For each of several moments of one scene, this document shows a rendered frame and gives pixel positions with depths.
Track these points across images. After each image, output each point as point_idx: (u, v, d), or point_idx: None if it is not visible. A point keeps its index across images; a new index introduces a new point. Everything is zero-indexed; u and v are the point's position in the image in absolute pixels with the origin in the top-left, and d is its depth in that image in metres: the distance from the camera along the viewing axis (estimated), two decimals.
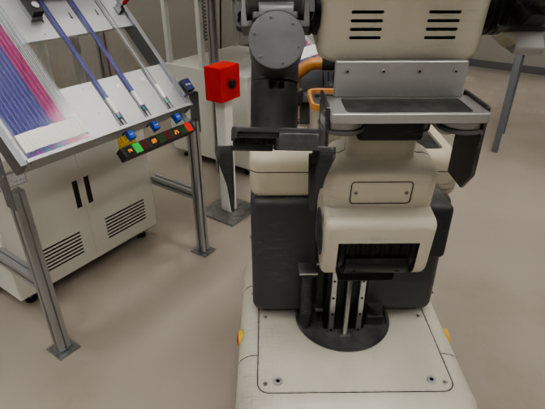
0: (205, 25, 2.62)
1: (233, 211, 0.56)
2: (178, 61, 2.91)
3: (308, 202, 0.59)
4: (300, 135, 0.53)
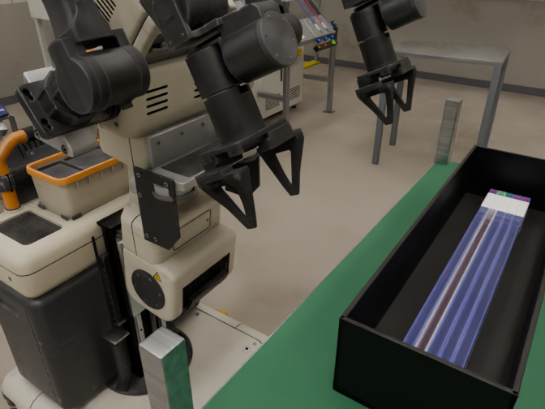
0: None
1: (255, 227, 0.53)
2: None
3: (285, 189, 0.61)
4: (280, 127, 0.55)
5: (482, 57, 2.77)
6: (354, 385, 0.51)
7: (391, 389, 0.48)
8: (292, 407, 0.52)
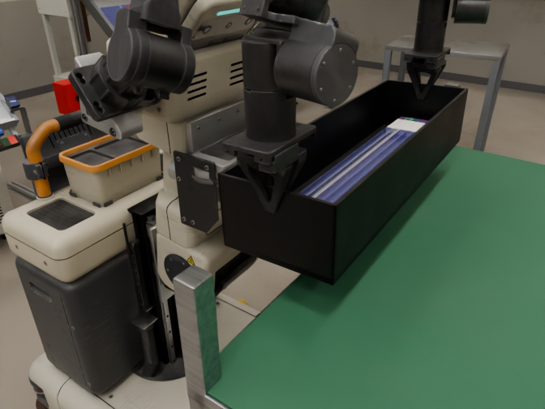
0: None
1: (274, 213, 0.57)
2: (66, 73, 3.11)
3: (267, 200, 0.58)
4: (288, 150, 0.50)
5: (480, 52, 2.83)
6: (237, 236, 0.63)
7: (260, 230, 0.60)
8: (304, 349, 0.57)
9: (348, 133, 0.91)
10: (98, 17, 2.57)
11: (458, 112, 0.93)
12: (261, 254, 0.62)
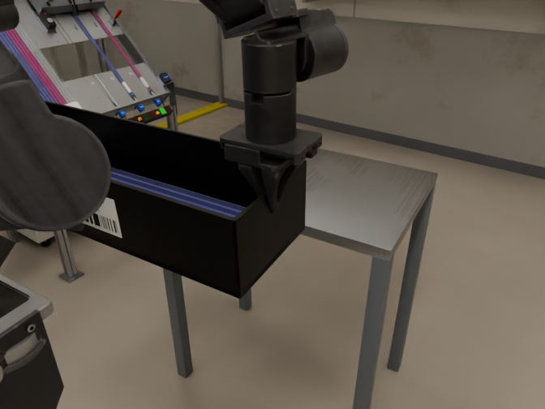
0: None
1: (277, 208, 0.58)
2: None
3: None
4: (298, 134, 0.55)
5: (349, 221, 1.11)
6: (251, 272, 0.56)
7: (268, 239, 0.58)
8: None
9: None
10: None
11: None
12: (268, 264, 0.60)
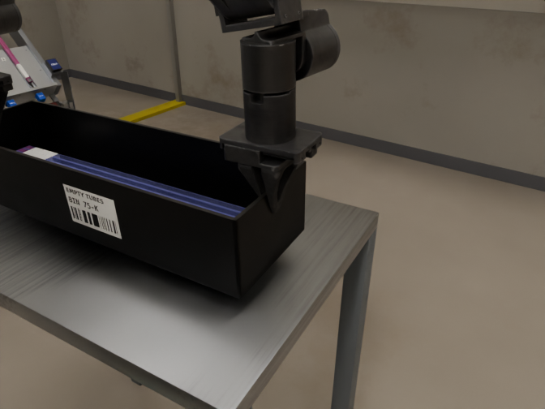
0: None
1: (277, 208, 0.58)
2: None
3: None
4: (297, 134, 0.55)
5: (176, 327, 0.56)
6: (251, 272, 0.56)
7: (268, 239, 0.58)
8: None
9: (22, 191, 0.70)
10: None
11: (45, 124, 0.88)
12: (268, 264, 0.60)
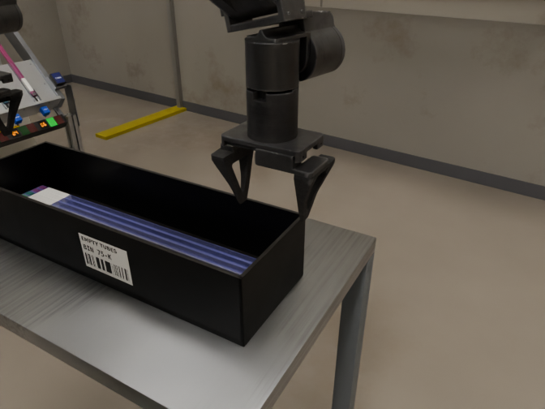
0: None
1: (306, 217, 0.56)
2: None
3: (239, 197, 0.58)
4: None
5: (182, 356, 0.58)
6: (254, 321, 0.60)
7: (269, 290, 0.62)
8: None
9: (38, 235, 0.74)
10: None
11: (57, 164, 0.92)
12: (269, 312, 0.64)
